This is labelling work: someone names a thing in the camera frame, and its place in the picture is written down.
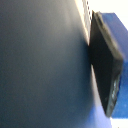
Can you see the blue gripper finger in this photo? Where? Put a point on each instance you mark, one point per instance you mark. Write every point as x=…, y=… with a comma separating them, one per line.
x=106, y=66

